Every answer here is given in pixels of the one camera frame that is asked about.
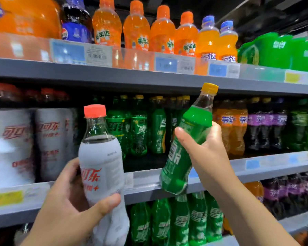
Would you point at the orange Fanta multipack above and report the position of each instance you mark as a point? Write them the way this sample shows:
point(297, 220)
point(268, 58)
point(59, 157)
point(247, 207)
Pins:
point(25, 15)

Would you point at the row of green-capped lime bottles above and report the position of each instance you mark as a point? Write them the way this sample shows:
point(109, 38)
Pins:
point(304, 123)

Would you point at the person's right hand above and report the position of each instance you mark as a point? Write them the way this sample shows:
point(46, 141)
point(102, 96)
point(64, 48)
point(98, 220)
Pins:
point(213, 161)

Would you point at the person's left hand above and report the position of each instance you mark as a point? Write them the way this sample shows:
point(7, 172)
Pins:
point(66, 212)

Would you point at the large cola bottle blue cap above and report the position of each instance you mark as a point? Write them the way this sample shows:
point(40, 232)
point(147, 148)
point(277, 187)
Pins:
point(76, 28)

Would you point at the row of green soda bottles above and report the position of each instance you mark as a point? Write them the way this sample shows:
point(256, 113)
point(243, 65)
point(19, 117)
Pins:
point(161, 223)

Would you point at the orange soda bottle dark cap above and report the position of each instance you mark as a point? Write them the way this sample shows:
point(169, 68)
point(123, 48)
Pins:
point(240, 130)
point(225, 120)

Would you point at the row of dark green bottles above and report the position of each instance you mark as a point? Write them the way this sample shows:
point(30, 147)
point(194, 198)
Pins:
point(126, 125)

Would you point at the row of shelf price tags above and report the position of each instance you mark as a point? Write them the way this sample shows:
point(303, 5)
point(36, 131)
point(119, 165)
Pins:
point(251, 164)
point(69, 52)

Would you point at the orange soda bottle blue cap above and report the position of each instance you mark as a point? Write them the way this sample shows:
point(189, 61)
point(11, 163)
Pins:
point(228, 48)
point(208, 46)

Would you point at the purple label bottle blue cap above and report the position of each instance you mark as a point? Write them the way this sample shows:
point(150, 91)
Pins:
point(280, 123)

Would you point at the person's right forearm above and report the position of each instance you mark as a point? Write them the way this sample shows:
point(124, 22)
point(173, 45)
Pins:
point(256, 212)

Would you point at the grey store shelving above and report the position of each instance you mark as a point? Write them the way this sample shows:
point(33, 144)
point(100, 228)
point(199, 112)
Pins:
point(143, 79)

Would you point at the purple label bottle yellow cap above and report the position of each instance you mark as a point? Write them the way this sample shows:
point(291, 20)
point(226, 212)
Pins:
point(254, 123)
point(267, 123)

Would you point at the green soda bottle yellow cap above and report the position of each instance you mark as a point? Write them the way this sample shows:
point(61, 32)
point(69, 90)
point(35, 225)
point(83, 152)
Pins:
point(185, 146)

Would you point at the row of purple label bottles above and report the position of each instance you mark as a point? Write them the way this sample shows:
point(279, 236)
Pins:
point(292, 194)

